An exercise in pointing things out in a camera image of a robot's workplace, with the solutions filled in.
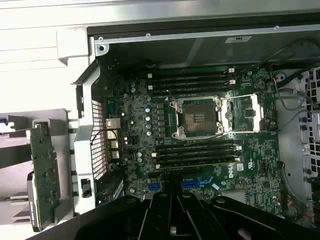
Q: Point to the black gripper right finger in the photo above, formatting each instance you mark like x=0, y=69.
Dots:
x=197, y=217

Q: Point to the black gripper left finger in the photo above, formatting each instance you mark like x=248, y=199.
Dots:
x=160, y=215

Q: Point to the blue expansion slot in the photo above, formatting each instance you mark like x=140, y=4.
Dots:
x=197, y=183

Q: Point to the black expansion slot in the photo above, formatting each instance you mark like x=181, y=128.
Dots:
x=155, y=174

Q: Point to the silver chipset heatsink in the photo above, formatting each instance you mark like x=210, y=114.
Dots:
x=233, y=193

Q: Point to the green motherboard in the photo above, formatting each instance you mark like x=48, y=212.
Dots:
x=262, y=155

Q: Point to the CPU socket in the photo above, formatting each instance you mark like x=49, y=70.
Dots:
x=198, y=117

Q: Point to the thin metal locking lever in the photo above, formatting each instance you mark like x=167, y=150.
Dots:
x=173, y=95

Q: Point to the silver socket cover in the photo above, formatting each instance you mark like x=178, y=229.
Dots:
x=257, y=110

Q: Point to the grey parts rack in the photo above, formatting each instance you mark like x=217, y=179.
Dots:
x=15, y=150

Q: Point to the open black PC case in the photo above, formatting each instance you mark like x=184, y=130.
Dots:
x=150, y=50

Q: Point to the silver perforated drive cage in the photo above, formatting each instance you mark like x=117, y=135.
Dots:
x=312, y=87

